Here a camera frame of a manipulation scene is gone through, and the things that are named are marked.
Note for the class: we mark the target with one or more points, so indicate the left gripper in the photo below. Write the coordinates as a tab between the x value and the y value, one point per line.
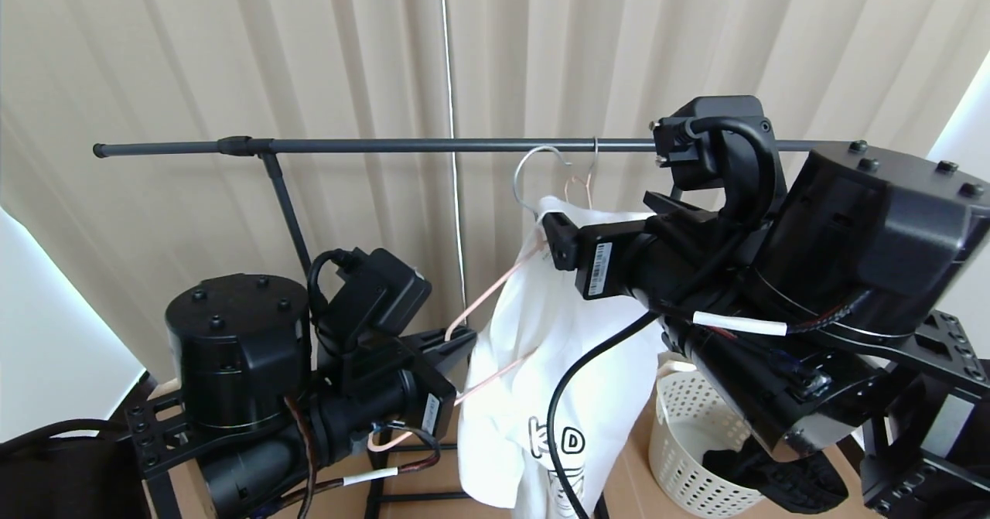
348	426

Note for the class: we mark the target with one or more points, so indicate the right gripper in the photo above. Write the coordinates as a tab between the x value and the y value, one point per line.
696	271

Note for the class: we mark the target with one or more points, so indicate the white printed t-shirt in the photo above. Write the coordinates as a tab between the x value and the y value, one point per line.
526	333

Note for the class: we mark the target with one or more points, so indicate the pink clothes hanger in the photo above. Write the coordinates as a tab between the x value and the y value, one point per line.
589	190
495	288

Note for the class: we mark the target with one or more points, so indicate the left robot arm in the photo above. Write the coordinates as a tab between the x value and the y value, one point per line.
232	349

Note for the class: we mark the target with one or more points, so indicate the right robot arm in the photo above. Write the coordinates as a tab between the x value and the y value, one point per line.
889	240

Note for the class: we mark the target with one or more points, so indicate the white laundry basket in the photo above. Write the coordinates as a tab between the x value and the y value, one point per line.
688	426

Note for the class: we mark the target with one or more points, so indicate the black clothes rack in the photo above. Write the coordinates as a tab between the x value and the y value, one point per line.
348	145

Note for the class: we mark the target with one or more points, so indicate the black garment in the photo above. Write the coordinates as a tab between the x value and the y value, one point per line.
804	492

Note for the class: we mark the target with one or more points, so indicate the beige curtain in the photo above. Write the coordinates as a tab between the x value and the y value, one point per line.
155	55

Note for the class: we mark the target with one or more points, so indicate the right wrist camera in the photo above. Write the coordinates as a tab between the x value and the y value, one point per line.
719	140

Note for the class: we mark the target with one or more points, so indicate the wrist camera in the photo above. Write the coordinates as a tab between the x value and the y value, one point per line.
719	140
379	295

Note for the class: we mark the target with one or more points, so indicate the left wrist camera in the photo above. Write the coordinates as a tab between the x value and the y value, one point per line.
379	295

